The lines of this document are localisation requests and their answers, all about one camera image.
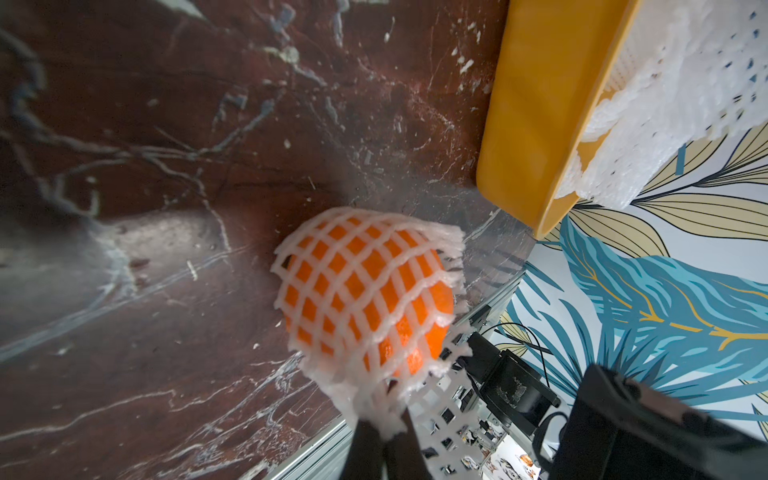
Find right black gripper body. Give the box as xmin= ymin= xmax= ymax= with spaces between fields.
xmin=548 ymin=365 xmax=767 ymax=479

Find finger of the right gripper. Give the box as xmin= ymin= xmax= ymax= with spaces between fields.
xmin=339 ymin=413 xmax=432 ymax=480

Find netted orange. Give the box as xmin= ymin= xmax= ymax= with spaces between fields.
xmin=271 ymin=208 xmax=464 ymax=383

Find yellow oval tray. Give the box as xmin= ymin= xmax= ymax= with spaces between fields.
xmin=476 ymin=0 xmax=639 ymax=240

